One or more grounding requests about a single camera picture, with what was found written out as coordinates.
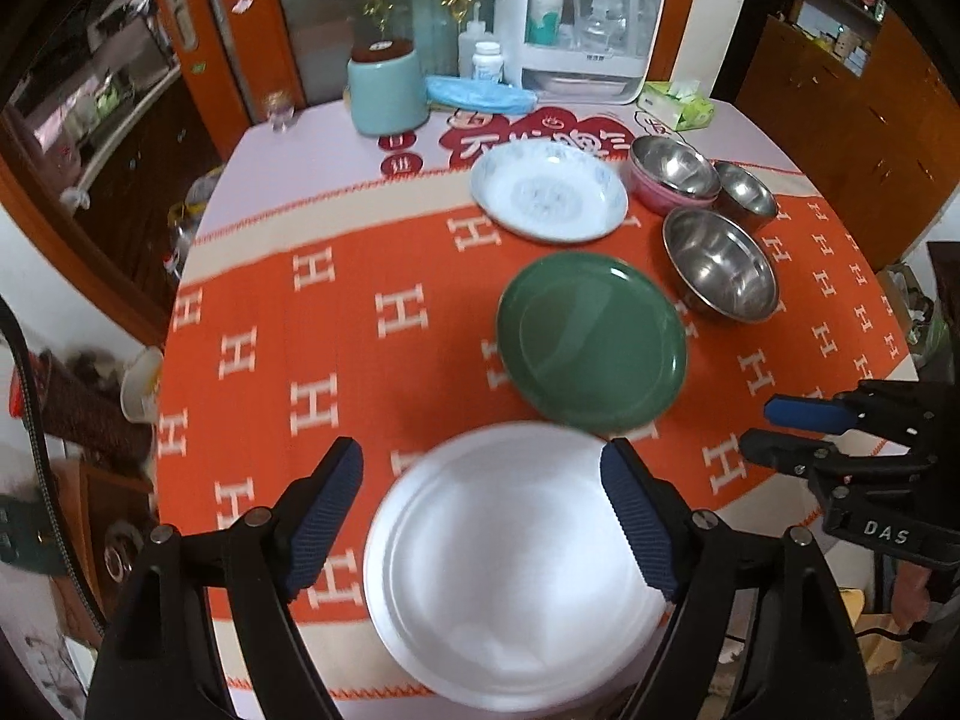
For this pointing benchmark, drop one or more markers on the white countertop sterilizer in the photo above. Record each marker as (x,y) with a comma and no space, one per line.
(577,22)

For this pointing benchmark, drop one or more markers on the small steel bowl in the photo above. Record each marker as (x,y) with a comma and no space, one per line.
(746,195)

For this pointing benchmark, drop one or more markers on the white tablecloth with red print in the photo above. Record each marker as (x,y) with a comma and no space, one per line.
(315,157)

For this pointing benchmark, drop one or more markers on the green tissue pack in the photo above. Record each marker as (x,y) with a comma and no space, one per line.
(675,101)

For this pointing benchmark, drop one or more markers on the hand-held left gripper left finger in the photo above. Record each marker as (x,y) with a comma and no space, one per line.
(322,532)

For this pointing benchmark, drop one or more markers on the white pill bottle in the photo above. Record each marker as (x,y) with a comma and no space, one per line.
(487,61)

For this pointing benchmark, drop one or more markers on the large steel bowl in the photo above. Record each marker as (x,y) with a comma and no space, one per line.
(724,266)

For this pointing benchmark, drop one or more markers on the orange framed glass door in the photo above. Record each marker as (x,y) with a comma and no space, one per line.
(247,30)

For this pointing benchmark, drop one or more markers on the pink bowl with steel inside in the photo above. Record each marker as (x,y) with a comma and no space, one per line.
(667,172)

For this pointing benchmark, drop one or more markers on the green plate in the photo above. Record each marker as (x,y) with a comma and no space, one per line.
(592,345)

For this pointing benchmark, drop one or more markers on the teal ceramic jar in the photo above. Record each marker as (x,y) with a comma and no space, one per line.
(386,94)

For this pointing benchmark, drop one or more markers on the white squeeze bottle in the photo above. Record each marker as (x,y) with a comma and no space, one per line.
(469,45)

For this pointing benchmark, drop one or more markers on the brown wooden cabinet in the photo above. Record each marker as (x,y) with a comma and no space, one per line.
(847,127)

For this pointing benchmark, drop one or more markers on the blue face mask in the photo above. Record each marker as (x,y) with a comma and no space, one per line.
(480,94)

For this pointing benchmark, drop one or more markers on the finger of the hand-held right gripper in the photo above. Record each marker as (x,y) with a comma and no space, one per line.
(802,415)
(780,450)

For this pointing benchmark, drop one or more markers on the white cup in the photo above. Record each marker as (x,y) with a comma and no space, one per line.
(142,386)

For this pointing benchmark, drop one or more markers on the white plate with blue pattern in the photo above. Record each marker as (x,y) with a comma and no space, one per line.
(547,191)

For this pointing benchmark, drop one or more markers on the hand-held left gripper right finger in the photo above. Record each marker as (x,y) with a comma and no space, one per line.
(637,517)

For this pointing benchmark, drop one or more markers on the orange patterned blanket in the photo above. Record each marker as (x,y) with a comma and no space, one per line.
(315,315)

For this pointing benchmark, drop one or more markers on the plain white plate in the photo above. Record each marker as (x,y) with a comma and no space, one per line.
(517,562)

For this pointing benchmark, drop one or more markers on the small glass jar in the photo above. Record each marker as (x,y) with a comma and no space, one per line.
(280,112)

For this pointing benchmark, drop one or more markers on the glass vase with golden flowers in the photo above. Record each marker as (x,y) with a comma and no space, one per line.
(420,7)

